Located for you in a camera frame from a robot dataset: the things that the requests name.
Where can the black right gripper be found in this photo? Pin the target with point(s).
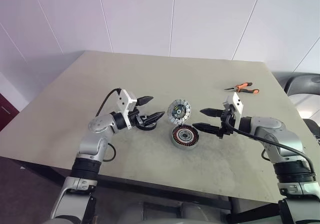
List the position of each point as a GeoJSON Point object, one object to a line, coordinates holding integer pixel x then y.
{"type": "Point", "coordinates": [222, 131]}

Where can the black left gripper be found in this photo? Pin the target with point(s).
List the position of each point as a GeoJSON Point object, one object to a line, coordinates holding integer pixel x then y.
{"type": "Point", "coordinates": [136, 117]}

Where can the black-rimmed spoked rotor cover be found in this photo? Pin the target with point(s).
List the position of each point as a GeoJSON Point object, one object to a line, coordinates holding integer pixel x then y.
{"type": "Point", "coordinates": [147, 127]}

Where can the motor stator with copper windings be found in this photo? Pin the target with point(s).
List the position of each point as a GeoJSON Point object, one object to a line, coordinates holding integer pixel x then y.
{"type": "Point", "coordinates": [185, 136]}

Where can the round silver motor end cap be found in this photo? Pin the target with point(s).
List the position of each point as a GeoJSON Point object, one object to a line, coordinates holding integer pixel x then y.
{"type": "Point", "coordinates": [178, 110]}

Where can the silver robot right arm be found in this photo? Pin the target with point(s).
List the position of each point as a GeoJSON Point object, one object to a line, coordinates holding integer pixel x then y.
{"type": "Point", "coordinates": [275, 129]}

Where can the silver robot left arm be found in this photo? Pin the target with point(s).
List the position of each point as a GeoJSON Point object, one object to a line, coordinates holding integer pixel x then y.
{"type": "Point", "coordinates": [95, 139]}

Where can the orange and black pliers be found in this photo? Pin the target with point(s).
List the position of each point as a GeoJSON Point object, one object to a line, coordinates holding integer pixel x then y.
{"type": "Point", "coordinates": [252, 91]}

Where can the grey chair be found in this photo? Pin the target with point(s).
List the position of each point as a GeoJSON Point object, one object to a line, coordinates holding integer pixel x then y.
{"type": "Point", "coordinates": [300, 84]}

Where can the dark red cabinet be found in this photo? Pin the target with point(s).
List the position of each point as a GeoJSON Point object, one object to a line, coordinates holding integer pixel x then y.
{"type": "Point", "coordinates": [6, 111]}

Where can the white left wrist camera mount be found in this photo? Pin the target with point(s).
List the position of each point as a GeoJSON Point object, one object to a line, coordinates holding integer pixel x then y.
{"type": "Point", "coordinates": [126, 101]}

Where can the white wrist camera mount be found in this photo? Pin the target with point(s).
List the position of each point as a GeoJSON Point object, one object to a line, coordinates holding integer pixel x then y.
{"type": "Point", "coordinates": [126, 101]}
{"type": "Point", "coordinates": [237, 106]}

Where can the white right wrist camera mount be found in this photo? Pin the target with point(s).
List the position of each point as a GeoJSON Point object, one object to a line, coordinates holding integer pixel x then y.
{"type": "Point", "coordinates": [237, 106]}

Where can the dark table frame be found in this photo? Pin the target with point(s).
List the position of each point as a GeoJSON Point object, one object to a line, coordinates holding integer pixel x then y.
{"type": "Point", "coordinates": [162, 189]}

